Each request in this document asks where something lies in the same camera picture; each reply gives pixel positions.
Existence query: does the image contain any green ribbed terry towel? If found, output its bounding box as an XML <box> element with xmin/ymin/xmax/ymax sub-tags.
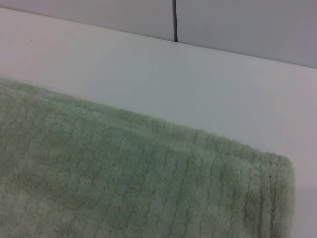
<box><xmin>0</xmin><ymin>78</ymin><xmax>296</xmax><ymax>238</ymax></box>

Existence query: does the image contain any dark vertical wall strip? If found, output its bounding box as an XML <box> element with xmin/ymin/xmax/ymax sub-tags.
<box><xmin>172</xmin><ymin>0</ymin><xmax>178</xmax><ymax>42</ymax></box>

